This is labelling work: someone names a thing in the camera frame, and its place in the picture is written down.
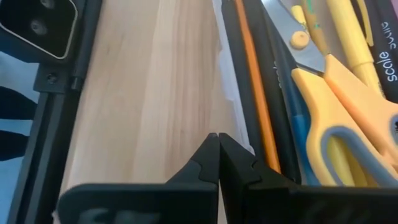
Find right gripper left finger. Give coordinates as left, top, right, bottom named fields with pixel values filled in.
left=55, top=133, right=220, bottom=224

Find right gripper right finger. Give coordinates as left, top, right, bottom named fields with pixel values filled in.
left=219, top=133, right=398, bottom=224

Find blue pen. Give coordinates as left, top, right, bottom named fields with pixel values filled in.
left=278, top=74, right=323, bottom=187

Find yellow handled scissors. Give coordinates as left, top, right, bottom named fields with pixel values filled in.
left=262, top=0, right=398, bottom=189

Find yellow wooden pencil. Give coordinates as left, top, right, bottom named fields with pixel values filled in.
left=300, top=0, right=331, bottom=58

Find clear plastic box pink lid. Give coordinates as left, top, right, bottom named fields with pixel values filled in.
left=212, top=0, right=398, bottom=190

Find black aluminium table frame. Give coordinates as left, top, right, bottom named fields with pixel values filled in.
left=7, top=0, right=104, bottom=224

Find black depth camera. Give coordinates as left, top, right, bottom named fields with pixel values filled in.
left=0, top=0, right=79, bottom=65

